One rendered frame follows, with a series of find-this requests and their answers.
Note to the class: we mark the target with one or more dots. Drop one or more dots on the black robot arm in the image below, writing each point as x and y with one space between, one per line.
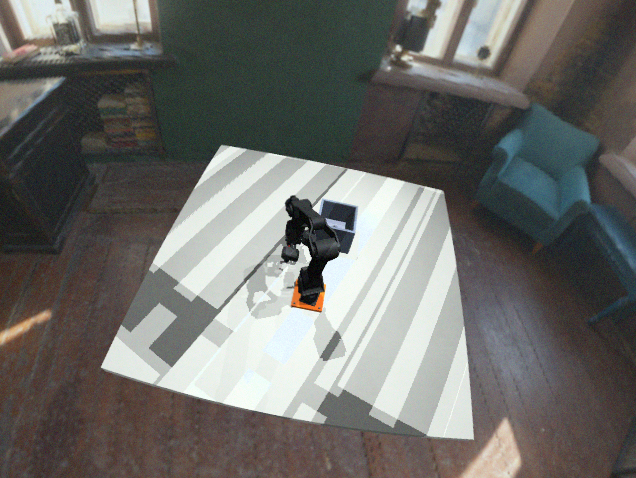
310 280

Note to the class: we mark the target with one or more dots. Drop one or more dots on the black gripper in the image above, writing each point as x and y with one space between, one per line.
291 253

